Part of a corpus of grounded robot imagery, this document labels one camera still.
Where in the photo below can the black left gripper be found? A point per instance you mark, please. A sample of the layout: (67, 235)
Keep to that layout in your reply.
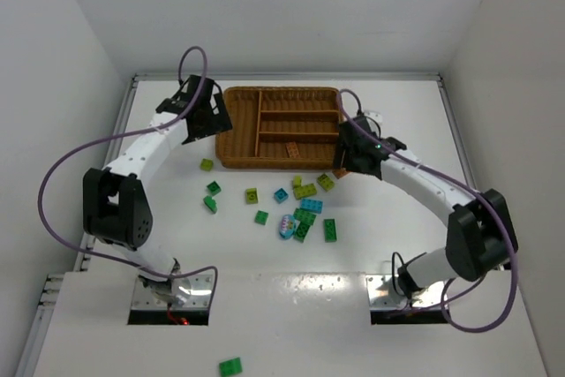
(213, 122)

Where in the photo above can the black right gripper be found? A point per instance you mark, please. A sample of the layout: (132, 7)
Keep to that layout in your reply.
(346, 156)

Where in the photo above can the brown lego plate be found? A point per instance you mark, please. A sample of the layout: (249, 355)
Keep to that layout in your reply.
(292, 150)
(340, 173)

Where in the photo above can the lime angled lego brick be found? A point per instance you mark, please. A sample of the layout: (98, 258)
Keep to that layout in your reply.
(325, 182)

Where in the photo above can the lime square lego brick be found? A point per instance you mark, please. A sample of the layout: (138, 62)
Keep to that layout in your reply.
(207, 164)

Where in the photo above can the brown wicker divided basket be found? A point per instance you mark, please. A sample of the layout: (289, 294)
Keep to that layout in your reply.
(264, 119)

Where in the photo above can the small lime sloped lego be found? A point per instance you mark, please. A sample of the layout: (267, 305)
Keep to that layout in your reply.
(296, 181)

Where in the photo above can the dark green square lego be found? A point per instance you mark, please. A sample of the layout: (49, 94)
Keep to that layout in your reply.
(213, 188)

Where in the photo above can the green tall lego brick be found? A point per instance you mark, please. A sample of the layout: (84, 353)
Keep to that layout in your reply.
(329, 229)

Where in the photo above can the green long lego brick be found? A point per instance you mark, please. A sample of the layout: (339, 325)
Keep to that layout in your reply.
(304, 216)

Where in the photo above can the dark green sloped lego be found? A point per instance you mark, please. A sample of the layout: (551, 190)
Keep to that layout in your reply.
(210, 204)

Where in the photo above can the lime hollow square lego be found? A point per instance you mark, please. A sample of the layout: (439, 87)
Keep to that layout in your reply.
(251, 196)

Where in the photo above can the green small square lego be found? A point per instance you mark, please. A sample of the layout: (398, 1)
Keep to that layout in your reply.
(261, 217)

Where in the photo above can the lime long lego brick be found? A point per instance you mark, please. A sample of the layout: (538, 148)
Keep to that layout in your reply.
(304, 191)

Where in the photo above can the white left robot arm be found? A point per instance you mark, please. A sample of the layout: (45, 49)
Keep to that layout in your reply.
(115, 206)

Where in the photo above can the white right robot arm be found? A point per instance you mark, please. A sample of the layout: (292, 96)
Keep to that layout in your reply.
(480, 233)

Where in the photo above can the teal long lego brick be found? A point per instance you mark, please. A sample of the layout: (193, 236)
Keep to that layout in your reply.
(311, 205)

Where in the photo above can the teal square lego brick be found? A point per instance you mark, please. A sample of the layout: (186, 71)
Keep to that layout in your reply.
(280, 195)

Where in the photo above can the teal rounded printed lego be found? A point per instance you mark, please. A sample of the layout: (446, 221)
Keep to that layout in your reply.
(287, 227)

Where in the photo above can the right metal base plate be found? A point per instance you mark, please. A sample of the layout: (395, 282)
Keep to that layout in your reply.
(383, 298)

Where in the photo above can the metal base plate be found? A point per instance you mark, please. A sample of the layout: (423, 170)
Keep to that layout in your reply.
(191, 293)
(383, 298)

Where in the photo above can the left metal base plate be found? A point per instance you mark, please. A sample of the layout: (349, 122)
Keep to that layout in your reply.
(191, 293)

